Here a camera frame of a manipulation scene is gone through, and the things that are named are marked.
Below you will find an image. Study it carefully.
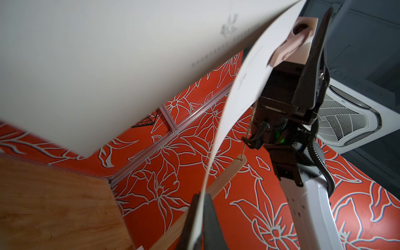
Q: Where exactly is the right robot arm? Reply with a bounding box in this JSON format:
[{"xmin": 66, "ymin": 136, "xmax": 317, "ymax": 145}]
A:
[{"xmin": 244, "ymin": 8, "xmax": 342, "ymax": 250}]

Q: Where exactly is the white postcard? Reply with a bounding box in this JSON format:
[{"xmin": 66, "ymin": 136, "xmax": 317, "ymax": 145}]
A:
[
  {"xmin": 1, "ymin": 1, "xmax": 305, "ymax": 156},
  {"xmin": 186, "ymin": 0, "xmax": 308, "ymax": 250}
]

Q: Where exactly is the ceiling air conditioner vent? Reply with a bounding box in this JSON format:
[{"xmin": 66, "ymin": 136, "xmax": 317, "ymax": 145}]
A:
[{"xmin": 318, "ymin": 78, "xmax": 400, "ymax": 154}]

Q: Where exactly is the black wire basket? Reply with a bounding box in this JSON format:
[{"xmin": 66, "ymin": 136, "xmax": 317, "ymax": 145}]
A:
[{"xmin": 131, "ymin": 108, "xmax": 160, "ymax": 128}]

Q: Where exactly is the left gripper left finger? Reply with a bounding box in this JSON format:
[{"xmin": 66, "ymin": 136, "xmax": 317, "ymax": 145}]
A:
[{"xmin": 176, "ymin": 194, "xmax": 200, "ymax": 250}]

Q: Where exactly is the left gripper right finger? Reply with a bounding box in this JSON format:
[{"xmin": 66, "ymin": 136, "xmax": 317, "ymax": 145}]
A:
[{"xmin": 203, "ymin": 193, "xmax": 229, "ymax": 250}]

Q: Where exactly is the wooden string rack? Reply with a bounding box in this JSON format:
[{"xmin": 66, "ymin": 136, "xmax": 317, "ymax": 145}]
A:
[{"xmin": 151, "ymin": 150, "xmax": 247, "ymax": 250}]

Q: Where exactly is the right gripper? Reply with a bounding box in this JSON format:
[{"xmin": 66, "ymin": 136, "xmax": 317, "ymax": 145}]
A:
[{"xmin": 242, "ymin": 7, "xmax": 333, "ymax": 150}]

